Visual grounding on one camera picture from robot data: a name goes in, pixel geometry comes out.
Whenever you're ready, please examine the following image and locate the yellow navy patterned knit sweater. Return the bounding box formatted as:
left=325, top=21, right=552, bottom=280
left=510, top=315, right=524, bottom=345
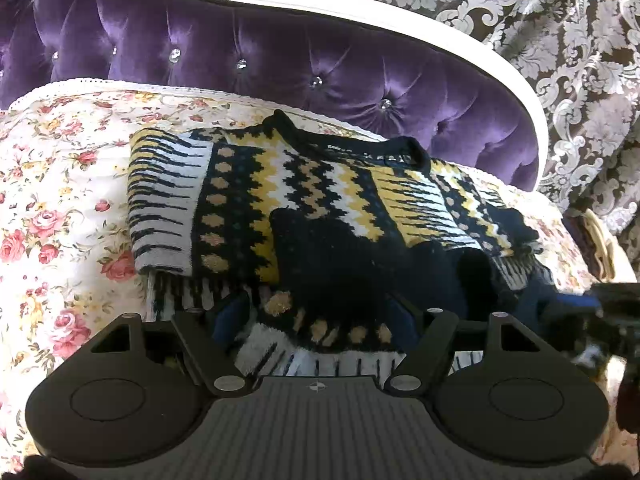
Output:
left=127, top=112, right=552, bottom=382

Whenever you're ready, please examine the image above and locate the beige cloth bag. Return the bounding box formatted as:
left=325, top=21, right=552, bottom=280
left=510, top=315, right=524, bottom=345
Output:
left=582, top=209, right=629, bottom=283

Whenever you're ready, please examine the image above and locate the dark purple cloth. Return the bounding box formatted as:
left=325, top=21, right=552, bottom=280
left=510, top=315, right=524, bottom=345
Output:
left=563, top=217, right=602, bottom=278

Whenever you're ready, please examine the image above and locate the floral quilted bedspread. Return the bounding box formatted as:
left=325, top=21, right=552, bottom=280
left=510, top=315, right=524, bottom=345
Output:
left=1, top=79, right=597, bottom=474

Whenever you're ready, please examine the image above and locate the damask patterned curtain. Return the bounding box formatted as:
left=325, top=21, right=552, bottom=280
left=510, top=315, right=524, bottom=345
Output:
left=188, top=0, right=640, bottom=241

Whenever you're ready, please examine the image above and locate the purple tufted chaise backrest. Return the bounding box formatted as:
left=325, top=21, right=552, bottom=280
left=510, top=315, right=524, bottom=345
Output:
left=1, top=0, right=549, bottom=191

